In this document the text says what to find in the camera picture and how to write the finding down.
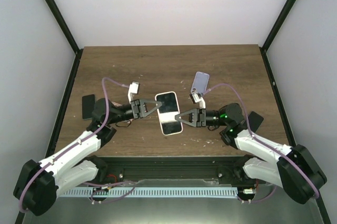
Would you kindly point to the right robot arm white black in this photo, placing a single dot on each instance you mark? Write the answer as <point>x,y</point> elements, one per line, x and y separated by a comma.
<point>293,169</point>

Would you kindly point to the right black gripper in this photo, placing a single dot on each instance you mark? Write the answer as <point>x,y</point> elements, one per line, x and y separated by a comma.
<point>196,119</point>

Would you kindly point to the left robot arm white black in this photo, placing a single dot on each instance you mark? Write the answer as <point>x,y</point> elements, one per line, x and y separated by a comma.
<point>40,183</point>

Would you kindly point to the black phone teal edge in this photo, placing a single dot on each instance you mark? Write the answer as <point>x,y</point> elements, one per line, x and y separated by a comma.
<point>88,102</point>

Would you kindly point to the black frame post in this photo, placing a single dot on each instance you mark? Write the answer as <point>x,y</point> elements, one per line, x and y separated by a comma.
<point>63,25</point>
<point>278,24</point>

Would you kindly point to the pink phone case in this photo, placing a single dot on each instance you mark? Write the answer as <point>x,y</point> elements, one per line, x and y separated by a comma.
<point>116,104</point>

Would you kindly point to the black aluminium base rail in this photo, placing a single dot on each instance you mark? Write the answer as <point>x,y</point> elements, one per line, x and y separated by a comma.
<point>225,170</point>

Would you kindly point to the right black frame post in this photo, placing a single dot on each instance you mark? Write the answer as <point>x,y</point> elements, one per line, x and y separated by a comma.
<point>278,24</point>

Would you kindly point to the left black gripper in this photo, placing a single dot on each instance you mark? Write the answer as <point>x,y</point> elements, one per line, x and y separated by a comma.
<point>138,107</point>

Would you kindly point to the beige phone case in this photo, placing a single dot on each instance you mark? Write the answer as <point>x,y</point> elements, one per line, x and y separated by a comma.
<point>169,114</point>

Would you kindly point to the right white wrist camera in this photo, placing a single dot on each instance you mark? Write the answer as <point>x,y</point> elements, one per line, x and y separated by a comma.
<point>197,98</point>

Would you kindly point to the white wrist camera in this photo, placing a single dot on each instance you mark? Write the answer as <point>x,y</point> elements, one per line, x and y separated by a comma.
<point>197,98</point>
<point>133,90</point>

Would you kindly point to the light blue slotted cable duct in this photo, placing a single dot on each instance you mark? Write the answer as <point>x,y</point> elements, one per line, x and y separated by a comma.
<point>154,192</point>

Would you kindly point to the left black frame post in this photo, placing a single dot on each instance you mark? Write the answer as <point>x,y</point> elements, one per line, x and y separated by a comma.
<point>63,25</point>

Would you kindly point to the purple phone case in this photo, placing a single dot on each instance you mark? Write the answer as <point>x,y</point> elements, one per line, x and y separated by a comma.
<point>200,82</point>

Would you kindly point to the black phone silver edge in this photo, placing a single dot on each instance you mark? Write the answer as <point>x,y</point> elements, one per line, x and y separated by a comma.
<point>168,108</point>

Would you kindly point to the black phone green edge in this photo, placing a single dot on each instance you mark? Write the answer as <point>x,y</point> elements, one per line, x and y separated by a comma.
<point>255,121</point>

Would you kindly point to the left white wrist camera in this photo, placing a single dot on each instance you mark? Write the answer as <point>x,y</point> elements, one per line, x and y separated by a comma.
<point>133,90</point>

